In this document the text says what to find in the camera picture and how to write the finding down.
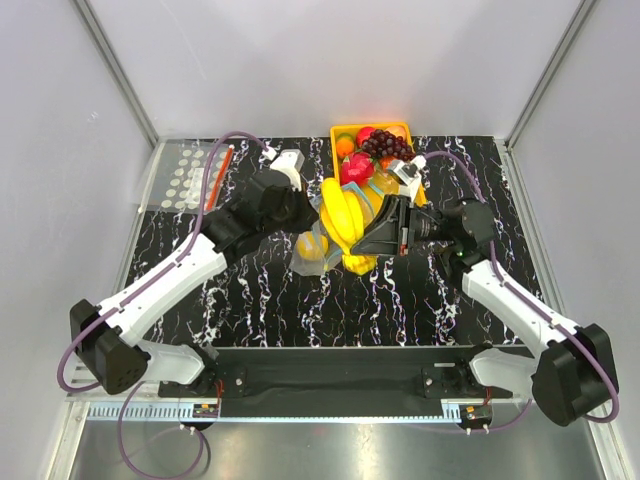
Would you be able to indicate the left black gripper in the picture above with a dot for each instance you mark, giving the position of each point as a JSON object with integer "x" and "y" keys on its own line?
{"x": 305, "y": 219}

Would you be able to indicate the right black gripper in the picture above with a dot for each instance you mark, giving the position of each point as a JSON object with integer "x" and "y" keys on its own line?
{"x": 391, "y": 229}

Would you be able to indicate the yellow banana bunch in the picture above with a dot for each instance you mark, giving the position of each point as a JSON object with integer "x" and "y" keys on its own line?
{"x": 345, "y": 212}

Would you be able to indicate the clear bag teal zipper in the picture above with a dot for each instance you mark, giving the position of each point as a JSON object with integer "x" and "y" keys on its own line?
{"x": 332, "y": 258}

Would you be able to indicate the yellow lemon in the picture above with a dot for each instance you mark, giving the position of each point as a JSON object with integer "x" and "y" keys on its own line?
{"x": 311, "y": 247}

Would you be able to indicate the purple grape bunch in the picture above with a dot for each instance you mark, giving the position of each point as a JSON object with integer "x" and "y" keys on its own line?
{"x": 382, "y": 144}

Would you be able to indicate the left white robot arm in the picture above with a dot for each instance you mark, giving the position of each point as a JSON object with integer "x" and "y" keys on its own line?
{"x": 109, "y": 338}

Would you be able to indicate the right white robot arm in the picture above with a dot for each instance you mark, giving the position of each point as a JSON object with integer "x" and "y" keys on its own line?
{"x": 570, "y": 370}

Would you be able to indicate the red dragon fruit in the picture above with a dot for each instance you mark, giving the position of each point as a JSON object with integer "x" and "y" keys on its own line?
{"x": 357, "y": 168}

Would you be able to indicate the orange mandarin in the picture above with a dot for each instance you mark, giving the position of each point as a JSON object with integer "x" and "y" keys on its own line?
{"x": 344, "y": 146}

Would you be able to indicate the peach fruit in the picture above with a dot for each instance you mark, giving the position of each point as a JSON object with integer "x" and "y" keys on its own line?
{"x": 398, "y": 131}

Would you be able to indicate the red apple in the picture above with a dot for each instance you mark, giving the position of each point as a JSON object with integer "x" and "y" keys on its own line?
{"x": 364, "y": 134}

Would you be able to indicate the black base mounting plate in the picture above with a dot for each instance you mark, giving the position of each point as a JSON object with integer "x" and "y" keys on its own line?
{"x": 430, "y": 372}

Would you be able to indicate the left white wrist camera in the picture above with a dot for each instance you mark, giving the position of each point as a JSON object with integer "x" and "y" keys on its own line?
{"x": 289, "y": 163}

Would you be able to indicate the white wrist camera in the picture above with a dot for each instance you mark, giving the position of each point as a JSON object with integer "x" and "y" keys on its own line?
{"x": 289, "y": 163}
{"x": 408, "y": 176}

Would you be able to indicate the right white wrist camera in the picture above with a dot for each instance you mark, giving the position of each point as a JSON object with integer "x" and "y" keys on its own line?
{"x": 408, "y": 176}

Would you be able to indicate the aluminium frame rail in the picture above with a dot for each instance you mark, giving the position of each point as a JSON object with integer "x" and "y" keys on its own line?
{"x": 288, "y": 407}

